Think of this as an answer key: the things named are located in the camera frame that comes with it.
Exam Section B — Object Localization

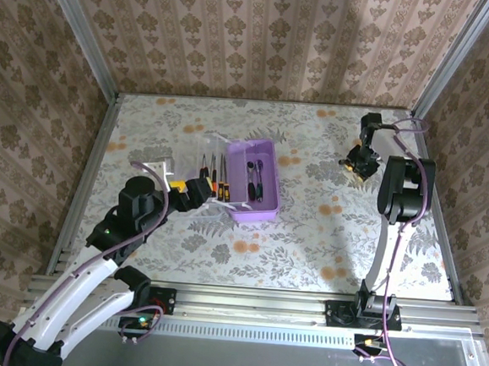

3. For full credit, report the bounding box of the grey metal plate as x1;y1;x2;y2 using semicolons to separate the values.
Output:
0;303;489;366

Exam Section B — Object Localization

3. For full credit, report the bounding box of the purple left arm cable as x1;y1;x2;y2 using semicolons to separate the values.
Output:
3;152;177;366

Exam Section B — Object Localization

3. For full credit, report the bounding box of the aluminium left side rail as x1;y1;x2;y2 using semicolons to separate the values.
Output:
44;86;122;280

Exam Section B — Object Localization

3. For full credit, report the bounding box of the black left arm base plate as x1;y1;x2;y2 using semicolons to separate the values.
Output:
101;282;177;316

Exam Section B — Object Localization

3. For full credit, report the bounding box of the aluminium right side rail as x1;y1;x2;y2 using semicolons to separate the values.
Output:
394;111;480;306

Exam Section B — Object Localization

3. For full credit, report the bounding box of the aluminium front frame rail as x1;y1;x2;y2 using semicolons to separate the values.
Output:
22;270;485;341

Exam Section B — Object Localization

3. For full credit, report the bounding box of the aluminium right corner post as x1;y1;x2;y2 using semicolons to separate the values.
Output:
410;0;489;128

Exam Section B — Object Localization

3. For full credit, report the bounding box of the aluminium corner post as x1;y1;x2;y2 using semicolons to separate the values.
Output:
410;0;489;128
27;0;128;98

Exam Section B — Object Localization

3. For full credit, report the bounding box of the slotted grey cable duct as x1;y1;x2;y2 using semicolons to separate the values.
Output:
36;307;357;350

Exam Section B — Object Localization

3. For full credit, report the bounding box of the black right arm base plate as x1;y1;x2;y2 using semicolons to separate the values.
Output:
324;298;405;333

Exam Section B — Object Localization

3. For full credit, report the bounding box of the aluminium left corner post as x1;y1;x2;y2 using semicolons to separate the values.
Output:
27;0;128;98

